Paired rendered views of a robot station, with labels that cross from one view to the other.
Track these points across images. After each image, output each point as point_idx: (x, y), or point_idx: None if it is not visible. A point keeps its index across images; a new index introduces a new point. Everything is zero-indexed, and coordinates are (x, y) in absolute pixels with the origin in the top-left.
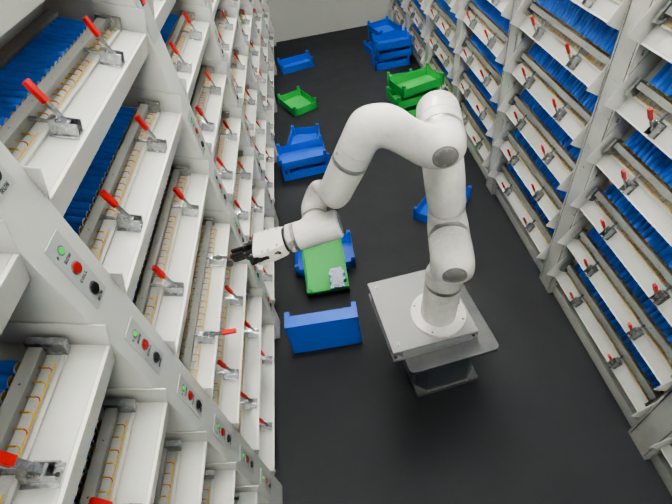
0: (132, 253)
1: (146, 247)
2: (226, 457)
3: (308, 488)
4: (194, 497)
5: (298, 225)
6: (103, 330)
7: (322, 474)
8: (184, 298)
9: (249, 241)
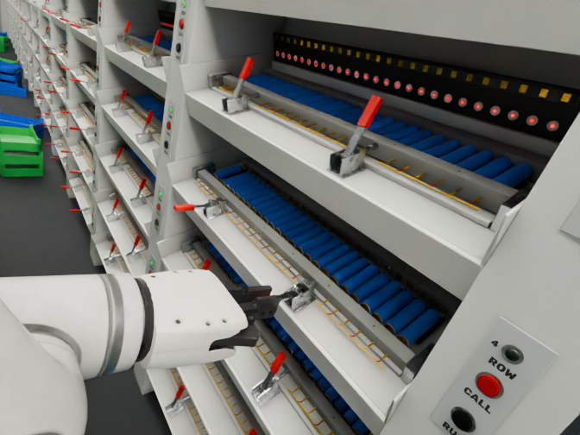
0: None
1: (243, 4)
2: (152, 215)
3: (107, 401)
4: (148, 151)
5: (76, 281)
6: None
7: (89, 421)
8: (218, 110)
9: (252, 317)
